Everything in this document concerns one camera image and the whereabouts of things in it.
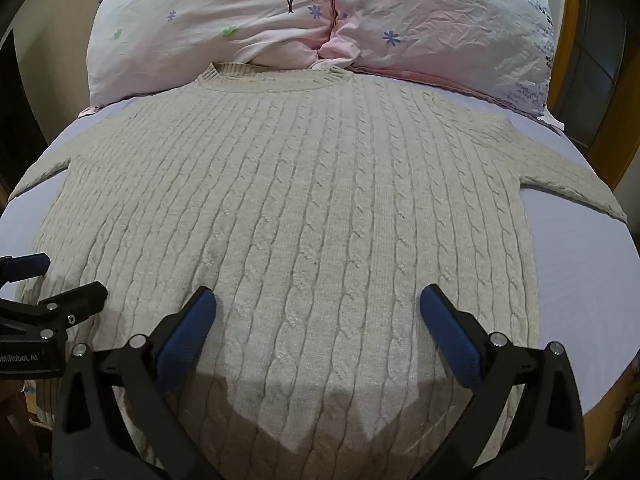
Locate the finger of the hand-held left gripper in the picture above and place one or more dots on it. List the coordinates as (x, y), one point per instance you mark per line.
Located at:
(75, 302)
(27, 264)

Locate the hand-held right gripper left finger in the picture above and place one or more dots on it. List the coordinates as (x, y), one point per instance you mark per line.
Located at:
(186, 332)

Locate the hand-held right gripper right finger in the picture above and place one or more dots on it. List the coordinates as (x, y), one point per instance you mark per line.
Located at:
(447, 332)

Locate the right floral pink pillow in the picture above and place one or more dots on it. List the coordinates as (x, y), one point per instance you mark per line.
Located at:
(320, 25)

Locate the wooden bed frame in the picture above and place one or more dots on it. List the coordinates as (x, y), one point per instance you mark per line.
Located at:
(600, 125)

